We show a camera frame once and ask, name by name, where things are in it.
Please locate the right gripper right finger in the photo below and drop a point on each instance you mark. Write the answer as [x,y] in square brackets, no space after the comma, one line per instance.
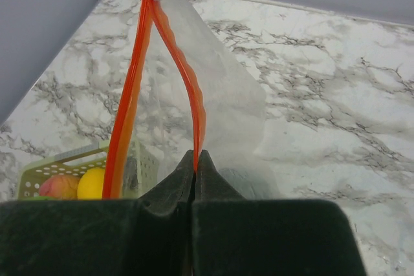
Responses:
[232,235]

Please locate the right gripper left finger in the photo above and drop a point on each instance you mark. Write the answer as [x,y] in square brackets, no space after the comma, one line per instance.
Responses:
[145,236]

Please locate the clear zip bag orange zipper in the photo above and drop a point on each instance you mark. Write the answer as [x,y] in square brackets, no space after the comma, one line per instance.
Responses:
[186,93]

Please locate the green perforated plastic basket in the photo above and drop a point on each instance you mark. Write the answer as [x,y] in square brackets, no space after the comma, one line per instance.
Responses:
[140,173]

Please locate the orange fruit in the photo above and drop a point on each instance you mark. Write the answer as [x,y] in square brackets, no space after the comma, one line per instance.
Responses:
[90,186]

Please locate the peach fruit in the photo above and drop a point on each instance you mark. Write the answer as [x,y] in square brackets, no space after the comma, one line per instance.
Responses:
[60,187]

